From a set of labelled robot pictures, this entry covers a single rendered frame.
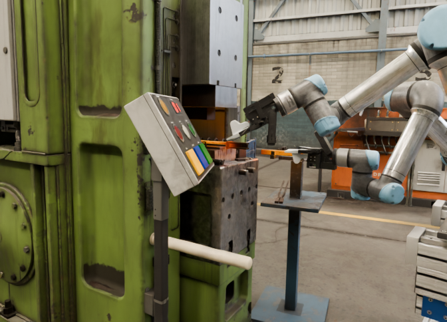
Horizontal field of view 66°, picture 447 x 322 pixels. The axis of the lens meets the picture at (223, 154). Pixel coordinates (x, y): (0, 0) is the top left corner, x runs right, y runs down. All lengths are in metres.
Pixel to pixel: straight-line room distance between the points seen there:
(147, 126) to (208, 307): 1.05
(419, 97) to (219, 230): 0.94
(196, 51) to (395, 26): 8.08
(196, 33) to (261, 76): 8.05
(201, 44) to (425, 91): 0.88
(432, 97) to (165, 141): 0.95
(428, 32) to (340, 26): 8.42
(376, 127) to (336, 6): 5.26
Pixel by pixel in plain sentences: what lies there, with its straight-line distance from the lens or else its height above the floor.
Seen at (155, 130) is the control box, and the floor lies 1.10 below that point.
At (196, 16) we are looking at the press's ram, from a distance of 1.59.
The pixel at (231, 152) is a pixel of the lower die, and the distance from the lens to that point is 1.68.
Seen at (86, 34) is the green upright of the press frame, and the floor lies 1.48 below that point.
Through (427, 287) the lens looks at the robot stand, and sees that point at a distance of 1.31.
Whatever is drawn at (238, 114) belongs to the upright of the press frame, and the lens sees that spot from 2.03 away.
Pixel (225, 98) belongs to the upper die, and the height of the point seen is 1.21.
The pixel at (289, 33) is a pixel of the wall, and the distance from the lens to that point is 9.71.
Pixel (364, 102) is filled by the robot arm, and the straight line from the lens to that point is 1.24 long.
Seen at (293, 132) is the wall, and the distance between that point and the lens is 9.30.
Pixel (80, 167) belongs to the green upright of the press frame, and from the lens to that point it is 1.69.
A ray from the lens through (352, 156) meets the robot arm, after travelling 1.43.
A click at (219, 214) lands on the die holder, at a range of 1.55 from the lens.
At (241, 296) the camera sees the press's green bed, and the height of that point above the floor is 0.17.
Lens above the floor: 1.15
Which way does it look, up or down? 7 degrees down
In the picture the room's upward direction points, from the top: 1 degrees clockwise
